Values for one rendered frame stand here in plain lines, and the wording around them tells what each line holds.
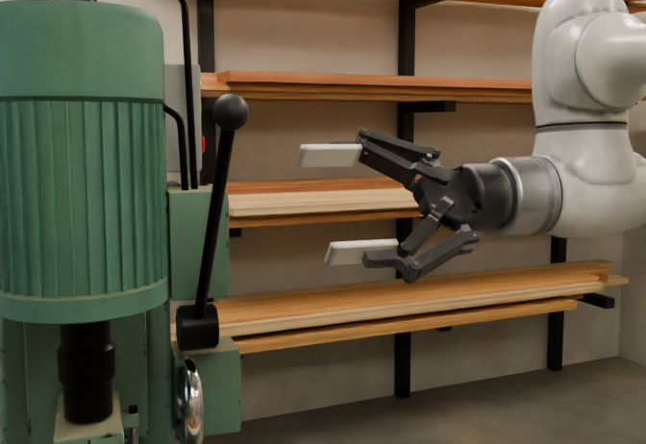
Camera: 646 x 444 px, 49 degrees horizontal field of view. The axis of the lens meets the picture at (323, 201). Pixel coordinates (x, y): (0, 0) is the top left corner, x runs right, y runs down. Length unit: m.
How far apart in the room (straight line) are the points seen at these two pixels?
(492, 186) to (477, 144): 3.03
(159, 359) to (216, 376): 0.08
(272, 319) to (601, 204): 2.17
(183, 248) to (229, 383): 0.20
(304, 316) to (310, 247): 0.56
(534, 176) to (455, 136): 2.93
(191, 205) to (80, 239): 0.29
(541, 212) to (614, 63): 0.17
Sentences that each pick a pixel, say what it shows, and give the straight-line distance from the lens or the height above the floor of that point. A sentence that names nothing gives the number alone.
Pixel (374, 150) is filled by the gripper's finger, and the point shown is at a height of 1.36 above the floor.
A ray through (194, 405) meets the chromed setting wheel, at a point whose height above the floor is 1.04.
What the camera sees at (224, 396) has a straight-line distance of 1.02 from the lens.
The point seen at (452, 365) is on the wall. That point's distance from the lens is 3.95.
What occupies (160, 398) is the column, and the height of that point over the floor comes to 1.01.
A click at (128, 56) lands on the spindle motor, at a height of 1.46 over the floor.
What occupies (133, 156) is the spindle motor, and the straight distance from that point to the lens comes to 0.72.
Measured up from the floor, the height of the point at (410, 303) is 0.61.
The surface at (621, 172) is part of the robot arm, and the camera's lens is 0.85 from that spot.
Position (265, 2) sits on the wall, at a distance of 3.31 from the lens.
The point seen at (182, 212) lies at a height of 1.27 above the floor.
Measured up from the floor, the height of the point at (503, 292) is 0.61.
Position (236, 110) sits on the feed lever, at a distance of 0.67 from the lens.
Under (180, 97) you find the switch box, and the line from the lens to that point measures 1.07.
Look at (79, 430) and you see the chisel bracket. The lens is 0.82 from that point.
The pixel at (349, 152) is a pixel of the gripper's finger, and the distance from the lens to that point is 0.78.
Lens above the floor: 1.39
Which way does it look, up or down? 6 degrees down
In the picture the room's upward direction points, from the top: straight up
